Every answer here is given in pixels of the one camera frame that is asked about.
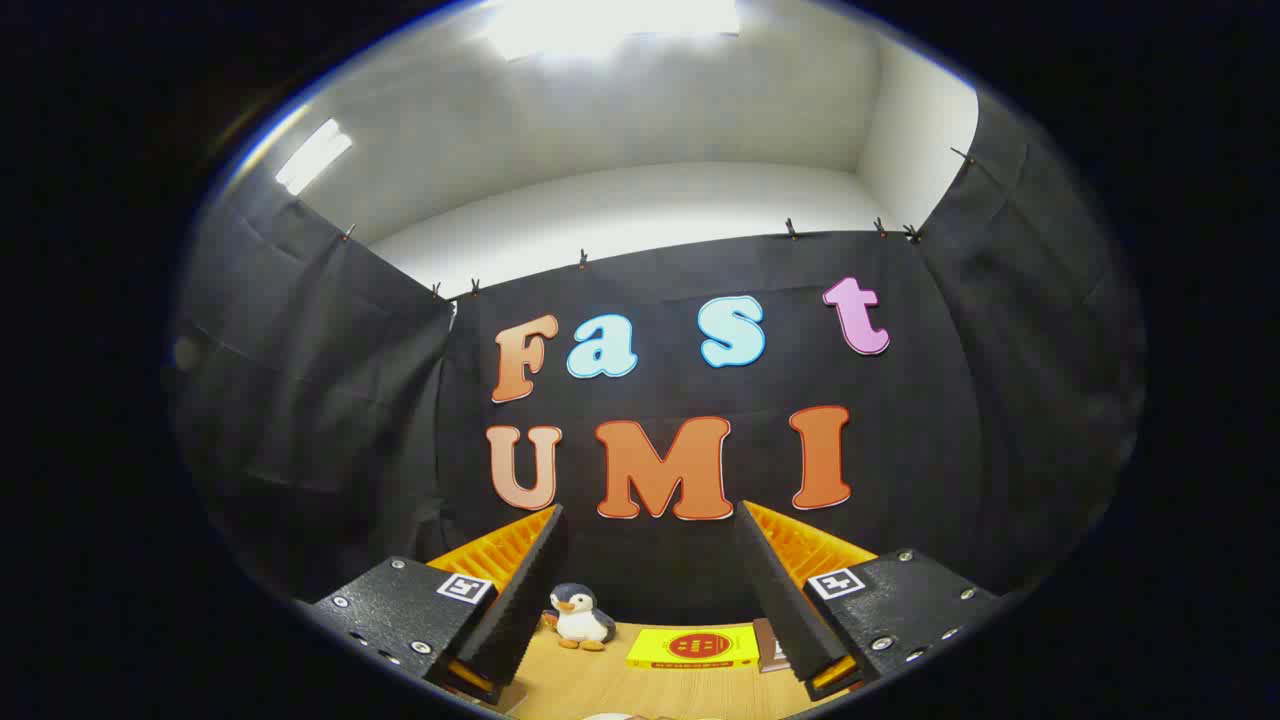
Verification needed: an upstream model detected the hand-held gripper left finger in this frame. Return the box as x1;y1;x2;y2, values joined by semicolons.
298;503;571;706

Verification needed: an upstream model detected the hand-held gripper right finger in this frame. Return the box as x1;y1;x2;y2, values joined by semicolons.
735;500;1006;701

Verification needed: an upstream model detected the row of black cloth clips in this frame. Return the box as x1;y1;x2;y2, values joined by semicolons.
340;148;976;301

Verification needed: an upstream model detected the penguin plush toy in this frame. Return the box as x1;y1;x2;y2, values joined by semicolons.
548;583;618;652

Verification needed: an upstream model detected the yellow book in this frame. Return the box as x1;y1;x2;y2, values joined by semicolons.
626;627;761;670

